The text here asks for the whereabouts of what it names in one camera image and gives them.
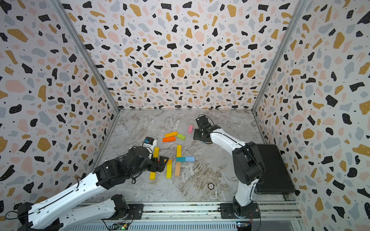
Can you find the light blue block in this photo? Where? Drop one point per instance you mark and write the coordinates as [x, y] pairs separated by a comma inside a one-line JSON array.
[[190, 159]]

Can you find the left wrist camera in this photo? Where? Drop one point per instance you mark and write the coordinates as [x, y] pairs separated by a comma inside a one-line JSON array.
[[149, 143]]

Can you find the amber orange block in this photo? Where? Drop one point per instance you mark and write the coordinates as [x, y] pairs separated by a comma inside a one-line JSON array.
[[172, 134]]

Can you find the aluminium rail frame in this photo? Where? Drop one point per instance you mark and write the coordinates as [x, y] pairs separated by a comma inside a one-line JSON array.
[[202, 216]]

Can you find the long yellow block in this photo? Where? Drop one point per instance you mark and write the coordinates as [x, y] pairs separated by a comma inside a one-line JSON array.
[[152, 176], [156, 152]]

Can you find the teal short block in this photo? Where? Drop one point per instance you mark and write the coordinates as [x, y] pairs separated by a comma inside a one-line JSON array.
[[181, 159]]

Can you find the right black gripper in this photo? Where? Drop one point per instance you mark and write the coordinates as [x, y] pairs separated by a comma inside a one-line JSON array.
[[196, 131]]

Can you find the tan wooden block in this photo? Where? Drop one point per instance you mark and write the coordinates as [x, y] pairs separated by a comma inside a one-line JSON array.
[[178, 169]]

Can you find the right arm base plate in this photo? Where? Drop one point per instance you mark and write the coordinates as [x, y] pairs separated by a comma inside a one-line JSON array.
[[233, 211]]

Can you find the green block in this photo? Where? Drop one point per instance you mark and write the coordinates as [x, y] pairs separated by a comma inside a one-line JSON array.
[[180, 136]]

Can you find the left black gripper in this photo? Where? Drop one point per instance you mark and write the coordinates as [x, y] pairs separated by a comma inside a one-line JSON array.
[[156, 168]]

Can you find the lime yellow block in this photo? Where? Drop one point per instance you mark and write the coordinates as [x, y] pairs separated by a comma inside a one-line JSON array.
[[169, 171]]

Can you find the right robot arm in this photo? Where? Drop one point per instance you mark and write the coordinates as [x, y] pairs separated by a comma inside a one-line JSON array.
[[248, 164]]

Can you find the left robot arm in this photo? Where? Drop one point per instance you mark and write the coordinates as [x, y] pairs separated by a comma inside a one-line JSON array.
[[60, 212]]

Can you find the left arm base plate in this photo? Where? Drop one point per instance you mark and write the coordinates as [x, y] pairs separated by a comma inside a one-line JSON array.
[[133, 211]]

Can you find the black case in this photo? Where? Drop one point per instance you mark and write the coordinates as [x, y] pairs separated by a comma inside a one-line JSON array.
[[276, 177]]

